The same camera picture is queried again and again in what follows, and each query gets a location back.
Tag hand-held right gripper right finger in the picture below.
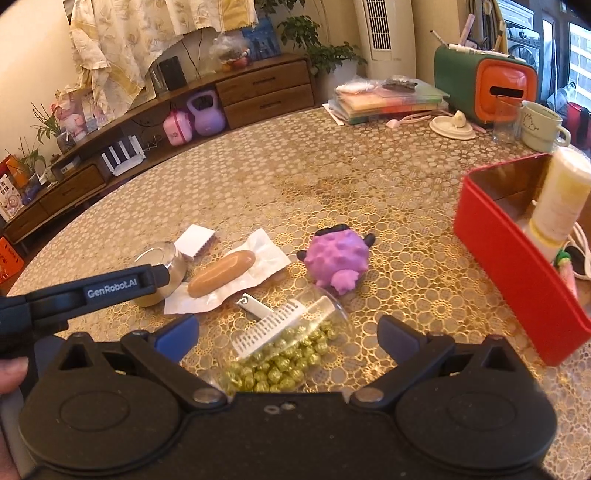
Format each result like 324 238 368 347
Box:
349 316 537 413

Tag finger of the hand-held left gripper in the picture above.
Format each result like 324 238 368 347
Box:
137 263 173 297

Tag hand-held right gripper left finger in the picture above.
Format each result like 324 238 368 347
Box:
44 314 228 414

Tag round metal tin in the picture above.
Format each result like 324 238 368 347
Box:
133 242 188 308

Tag red tin box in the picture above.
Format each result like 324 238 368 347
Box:
453 154 591 367

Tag pink lipstick tube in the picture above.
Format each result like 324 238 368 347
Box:
560 264 581 302

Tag white sunglasses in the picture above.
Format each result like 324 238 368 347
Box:
569 220 591 260

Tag white lotion bottle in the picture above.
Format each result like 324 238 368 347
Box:
528 146 591 260

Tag person's left hand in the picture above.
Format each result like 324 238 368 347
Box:
0 357 29 397

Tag small white packet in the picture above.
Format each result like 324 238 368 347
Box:
176 224 218 260

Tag bread in clear wrapper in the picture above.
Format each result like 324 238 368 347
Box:
164 228 292 315

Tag white comb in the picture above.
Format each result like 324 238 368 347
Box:
232 298 306 361

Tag purple spiky toy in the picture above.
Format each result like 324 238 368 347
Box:
297 224 376 296

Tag red printed box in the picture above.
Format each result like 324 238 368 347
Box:
0 156 26 222

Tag white router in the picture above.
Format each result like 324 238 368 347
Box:
100 135 147 177

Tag small green potted plant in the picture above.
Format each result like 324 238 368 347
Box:
6 138 48 186

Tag pink toy case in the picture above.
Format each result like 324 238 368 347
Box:
163 109 194 147

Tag purple kettlebell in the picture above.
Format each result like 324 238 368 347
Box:
185 90 226 136

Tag potted orchid plant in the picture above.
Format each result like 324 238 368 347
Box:
30 102 65 155

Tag black speaker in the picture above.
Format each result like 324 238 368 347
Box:
159 56 188 92

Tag wooden television cabinet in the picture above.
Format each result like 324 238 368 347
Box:
0 52 320 246

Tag pink plastic spoon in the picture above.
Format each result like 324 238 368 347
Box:
386 114 440 131

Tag white saucer with lid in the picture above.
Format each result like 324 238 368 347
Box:
429 110 476 140

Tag clear bag of fruit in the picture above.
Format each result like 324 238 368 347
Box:
210 31 252 73

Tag clear drinking glass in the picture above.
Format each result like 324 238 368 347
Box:
491 94 525 144

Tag floral cloth cover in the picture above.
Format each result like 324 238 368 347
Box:
69 0 260 103

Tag white plastic bag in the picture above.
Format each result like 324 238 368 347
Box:
334 78 384 96

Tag green and white mug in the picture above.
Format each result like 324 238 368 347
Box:
520 100 572 153

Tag blue printed box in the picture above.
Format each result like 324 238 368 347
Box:
242 17 283 62

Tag orange and green tissue box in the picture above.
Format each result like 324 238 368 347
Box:
433 43 539 131

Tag tall green potted plant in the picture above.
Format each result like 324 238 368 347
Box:
254 0 369 75

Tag white tower air conditioner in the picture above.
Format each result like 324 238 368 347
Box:
353 0 419 80

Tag white washing machine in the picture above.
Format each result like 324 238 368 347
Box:
498 0 544 71

